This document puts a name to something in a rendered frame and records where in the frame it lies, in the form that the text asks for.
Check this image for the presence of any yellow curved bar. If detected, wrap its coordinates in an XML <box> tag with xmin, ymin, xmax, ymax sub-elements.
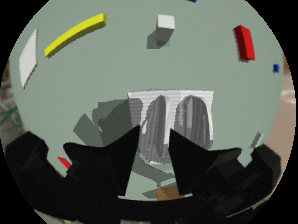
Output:
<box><xmin>44</xmin><ymin>14</ymin><xmax>106</xmax><ymax>57</ymax></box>

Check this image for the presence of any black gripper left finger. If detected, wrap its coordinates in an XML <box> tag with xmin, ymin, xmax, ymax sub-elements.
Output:
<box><xmin>63</xmin><ymin>125</ymin><xmax>141</xmax><ymax>196</ymax></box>

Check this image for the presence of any small white cube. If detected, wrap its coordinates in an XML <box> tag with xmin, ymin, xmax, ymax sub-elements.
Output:
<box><xmin>156</xmin><ymin>14</ymin><xmax>176</xmax><ymax>41</ymax></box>

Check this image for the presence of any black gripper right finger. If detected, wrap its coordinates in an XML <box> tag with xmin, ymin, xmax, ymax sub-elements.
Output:
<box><xmin>168</xmin><ymin>128</ymin><xmax>242</xmax><ymax>196</ymax></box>

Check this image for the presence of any small blue cube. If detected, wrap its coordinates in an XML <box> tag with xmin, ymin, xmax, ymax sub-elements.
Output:
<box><xmin>273</xmin><ymin>63</ymin><xmax>279</xmax><ymax>73</ymax></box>

